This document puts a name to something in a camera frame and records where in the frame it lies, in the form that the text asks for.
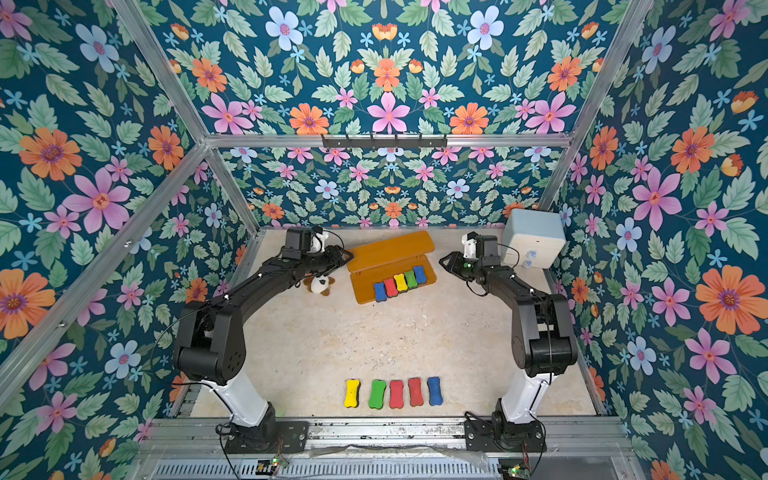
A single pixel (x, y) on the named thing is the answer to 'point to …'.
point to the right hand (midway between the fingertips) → (445, 257)
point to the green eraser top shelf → (376, 394)
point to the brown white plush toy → (319, 284)
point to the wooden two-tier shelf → (372, 263)
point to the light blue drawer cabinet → (532, 238)
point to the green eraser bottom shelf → (411, 279)
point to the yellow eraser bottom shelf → (401, 282)
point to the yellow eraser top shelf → (351, 393)
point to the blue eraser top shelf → (434, 386)
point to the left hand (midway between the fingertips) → (351, 254)
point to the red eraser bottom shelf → (391, 287)
